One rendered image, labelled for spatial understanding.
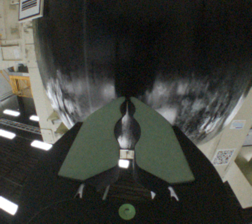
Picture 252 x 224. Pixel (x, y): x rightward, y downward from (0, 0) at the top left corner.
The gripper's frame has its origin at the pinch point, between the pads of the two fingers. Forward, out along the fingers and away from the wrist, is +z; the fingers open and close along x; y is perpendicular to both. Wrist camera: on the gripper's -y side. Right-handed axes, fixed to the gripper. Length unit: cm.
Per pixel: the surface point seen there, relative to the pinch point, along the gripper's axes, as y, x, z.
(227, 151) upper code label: 28.1, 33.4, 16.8
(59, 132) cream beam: 47, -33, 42
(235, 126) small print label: 18.3, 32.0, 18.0
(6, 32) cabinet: 23, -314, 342
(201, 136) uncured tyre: 6.9, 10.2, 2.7
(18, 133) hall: 796, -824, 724
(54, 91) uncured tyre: 0.9, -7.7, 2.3
